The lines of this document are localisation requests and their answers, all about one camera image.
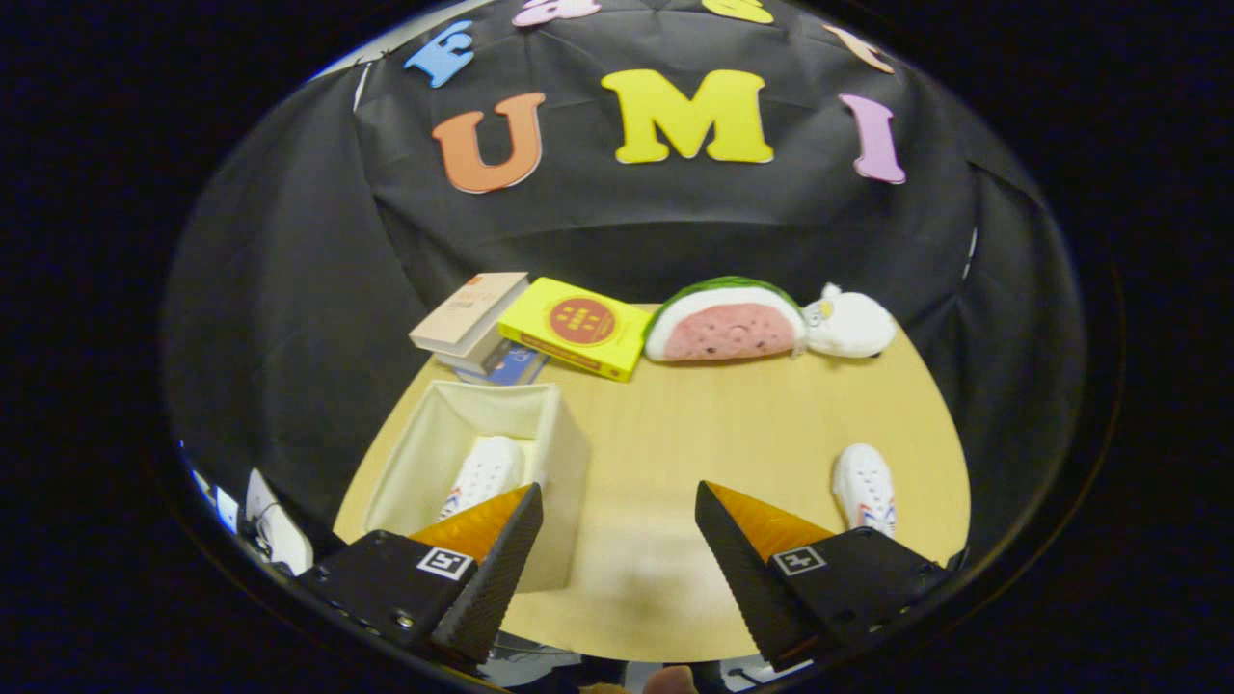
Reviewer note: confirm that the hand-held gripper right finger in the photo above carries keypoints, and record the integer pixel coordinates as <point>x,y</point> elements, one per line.
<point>747,578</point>

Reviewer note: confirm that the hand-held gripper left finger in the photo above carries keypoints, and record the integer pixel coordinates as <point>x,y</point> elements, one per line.
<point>492,578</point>

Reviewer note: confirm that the white canvas shoe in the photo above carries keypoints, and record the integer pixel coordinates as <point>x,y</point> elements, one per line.
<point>487,467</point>
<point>863,482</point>

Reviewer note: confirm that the cream fabric storage box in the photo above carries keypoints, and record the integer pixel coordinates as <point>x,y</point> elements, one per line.
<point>559,482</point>

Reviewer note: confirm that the blue book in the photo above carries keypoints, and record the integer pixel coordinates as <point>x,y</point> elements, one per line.
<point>523,365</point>

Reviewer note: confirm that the white paper sheet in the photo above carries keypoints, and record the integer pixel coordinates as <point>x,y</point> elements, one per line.
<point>280,535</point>

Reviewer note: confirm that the grey book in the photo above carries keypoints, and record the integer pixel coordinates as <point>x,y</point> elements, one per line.
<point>470,359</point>

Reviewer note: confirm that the watermelon slice plush toy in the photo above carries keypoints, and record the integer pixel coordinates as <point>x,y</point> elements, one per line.
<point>723,328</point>

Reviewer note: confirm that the yellow book with red circle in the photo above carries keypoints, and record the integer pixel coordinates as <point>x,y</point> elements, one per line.
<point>578,323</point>

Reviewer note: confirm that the beige book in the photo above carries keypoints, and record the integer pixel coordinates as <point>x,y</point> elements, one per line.
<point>468,308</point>

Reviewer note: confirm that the white plush toy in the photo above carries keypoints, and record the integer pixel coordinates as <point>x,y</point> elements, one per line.
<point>853,326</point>

